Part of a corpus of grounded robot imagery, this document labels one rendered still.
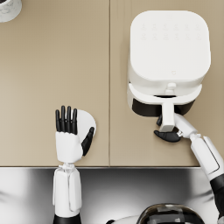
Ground air fryer drawer with handle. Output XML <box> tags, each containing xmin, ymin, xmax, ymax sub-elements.
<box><xmin>127</xmin><ymin>83</ymin><xmax>203</xmax><ymax>133</ymax></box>

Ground pale white air fryer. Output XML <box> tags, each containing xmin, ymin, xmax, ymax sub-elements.
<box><xmin>127</xmin><ymin>10</ymin><xmax>212</xmax><ymax>97</ymax></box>

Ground white round plate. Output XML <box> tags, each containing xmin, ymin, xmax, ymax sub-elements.
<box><xmin>76</xmin><ymin>108</ymin><xmax>97</xmax><ymax>144</ymax></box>

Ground white marbled round pot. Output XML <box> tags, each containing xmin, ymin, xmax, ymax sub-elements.
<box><xmin>0</xmin><ymin>0</ymin><xmax>23</xmax><ymax>24</ymax></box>

